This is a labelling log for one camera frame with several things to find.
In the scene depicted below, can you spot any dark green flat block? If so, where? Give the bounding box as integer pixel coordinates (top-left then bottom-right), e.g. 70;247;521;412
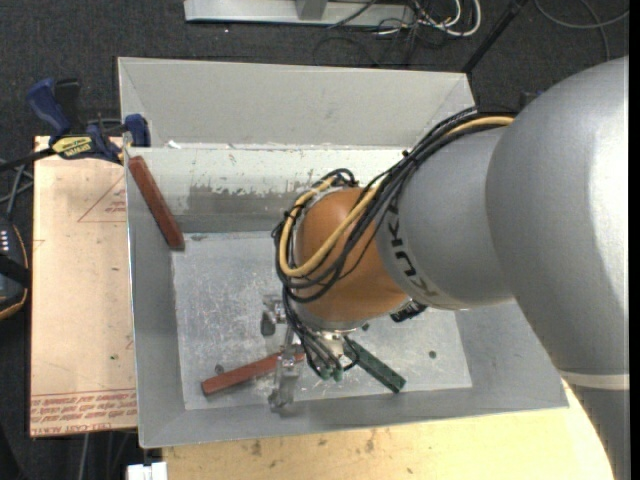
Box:
343;337;408;395

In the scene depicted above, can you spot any black cylinder on white bracket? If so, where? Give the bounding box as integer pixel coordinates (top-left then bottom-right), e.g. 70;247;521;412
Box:
388;299;429;325

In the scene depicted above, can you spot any grey metal bin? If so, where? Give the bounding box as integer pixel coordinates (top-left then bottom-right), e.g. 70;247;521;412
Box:
117;56;571;450

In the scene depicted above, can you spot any brown cardboard board, red print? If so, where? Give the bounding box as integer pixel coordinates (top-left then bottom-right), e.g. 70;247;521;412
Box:
28;134;140;439

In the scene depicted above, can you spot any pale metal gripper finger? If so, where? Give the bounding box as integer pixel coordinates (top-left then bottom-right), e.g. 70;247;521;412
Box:
267;350;307;416
258;293;290;340

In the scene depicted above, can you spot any red-brown flat block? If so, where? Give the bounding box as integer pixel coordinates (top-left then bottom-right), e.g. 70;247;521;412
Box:
126;155;187;251
200;350;307;397

